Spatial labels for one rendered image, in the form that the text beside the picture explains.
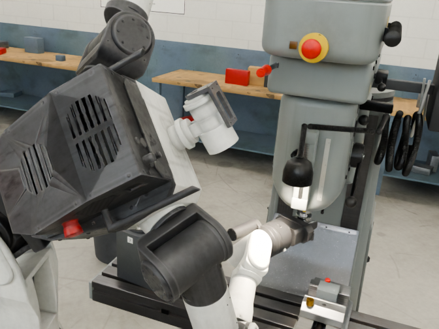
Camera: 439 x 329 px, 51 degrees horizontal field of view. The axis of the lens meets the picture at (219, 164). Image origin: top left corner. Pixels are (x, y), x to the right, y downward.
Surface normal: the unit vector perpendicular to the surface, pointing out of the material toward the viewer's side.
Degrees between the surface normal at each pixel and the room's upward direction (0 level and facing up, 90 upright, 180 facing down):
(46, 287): 90
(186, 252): 41
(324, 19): 90
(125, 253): 90
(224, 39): 90
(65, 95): 66
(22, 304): 115
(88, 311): 0
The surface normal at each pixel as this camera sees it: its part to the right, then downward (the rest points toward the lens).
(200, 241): 0.19, -0.57
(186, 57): -0.35, 0.31
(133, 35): 0.55, -0.15
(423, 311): 0.07, -0.93
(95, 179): -0.30, -0.12
